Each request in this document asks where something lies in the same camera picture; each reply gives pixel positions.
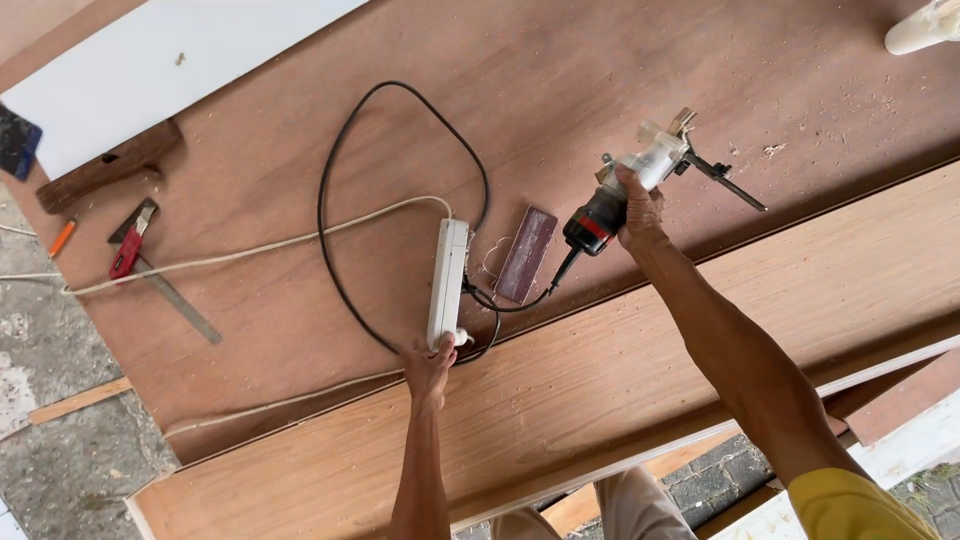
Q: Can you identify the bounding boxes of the person's left hand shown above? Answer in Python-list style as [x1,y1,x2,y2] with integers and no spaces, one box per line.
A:
[402,332,459,412]

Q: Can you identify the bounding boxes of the person's right hand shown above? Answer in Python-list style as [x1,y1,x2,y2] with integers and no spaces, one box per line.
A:
[615,165,670,253]

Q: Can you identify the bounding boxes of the black red trim router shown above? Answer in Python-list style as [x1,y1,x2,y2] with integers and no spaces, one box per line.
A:
[562,107,768,258]

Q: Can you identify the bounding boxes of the white power strip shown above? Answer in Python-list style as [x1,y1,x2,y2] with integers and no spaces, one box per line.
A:
[426,217,471,352]

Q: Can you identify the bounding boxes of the maroon sandpaper block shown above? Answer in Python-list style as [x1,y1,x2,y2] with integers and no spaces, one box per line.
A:
[495,205,560,305]

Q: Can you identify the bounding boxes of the large reddish plywood sheet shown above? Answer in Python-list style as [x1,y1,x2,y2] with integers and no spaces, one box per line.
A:
[3,0,960,466]

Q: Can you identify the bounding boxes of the light wood grain panel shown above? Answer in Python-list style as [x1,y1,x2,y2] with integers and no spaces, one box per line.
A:
[123,161,960,540]

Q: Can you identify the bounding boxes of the light wooden plank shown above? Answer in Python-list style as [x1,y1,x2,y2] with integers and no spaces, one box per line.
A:
[540,431,751,538]

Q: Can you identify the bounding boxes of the beige trousers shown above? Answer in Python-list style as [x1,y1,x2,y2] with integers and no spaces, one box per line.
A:
[491,465,699,540]

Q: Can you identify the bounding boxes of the reddish brown board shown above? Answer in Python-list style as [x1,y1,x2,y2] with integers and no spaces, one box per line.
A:
[825,352,960,447]

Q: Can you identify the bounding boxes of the white glue bottle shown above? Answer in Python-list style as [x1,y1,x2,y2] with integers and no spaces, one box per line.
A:
[885,0,960,56]

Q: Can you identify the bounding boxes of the short wooden strip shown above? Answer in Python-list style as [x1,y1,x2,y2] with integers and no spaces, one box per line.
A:
[28,376,133,426]

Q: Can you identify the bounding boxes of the white painted plank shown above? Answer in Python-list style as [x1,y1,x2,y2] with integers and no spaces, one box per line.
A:
[708,390,960,540]

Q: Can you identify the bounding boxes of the yellow shirt sleeve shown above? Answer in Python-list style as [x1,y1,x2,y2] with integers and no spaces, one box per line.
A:
[787,467,942,540]

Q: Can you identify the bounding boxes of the brown wooden hand plane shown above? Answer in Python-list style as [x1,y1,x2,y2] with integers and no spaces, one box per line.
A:
[36,118,185,215]

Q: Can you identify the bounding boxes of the orange pencil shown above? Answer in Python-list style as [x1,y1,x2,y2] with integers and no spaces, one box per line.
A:
[48,219,78,258]

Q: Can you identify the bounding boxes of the white laminated board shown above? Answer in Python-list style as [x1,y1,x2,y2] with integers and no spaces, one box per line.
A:
[0,0,372,181]

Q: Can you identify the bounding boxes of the dark blue tool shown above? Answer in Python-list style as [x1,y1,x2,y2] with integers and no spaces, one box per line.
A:
[0,103,44,183]

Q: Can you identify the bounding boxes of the thin white wire loop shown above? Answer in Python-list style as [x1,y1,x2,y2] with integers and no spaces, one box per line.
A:
[480,236,515,283]

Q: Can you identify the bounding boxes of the white plug with cord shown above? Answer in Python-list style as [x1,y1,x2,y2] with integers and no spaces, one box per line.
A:
[161,326,475,441]

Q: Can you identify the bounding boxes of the black router power cable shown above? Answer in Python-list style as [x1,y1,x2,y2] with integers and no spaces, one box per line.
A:
[317,81,583,366]

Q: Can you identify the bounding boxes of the white power strip cable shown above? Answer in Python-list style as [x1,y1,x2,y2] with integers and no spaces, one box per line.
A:
[0,196,455,297]

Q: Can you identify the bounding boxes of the red handled try square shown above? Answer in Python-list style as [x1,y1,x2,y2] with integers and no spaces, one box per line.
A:
[107,197,223,346]

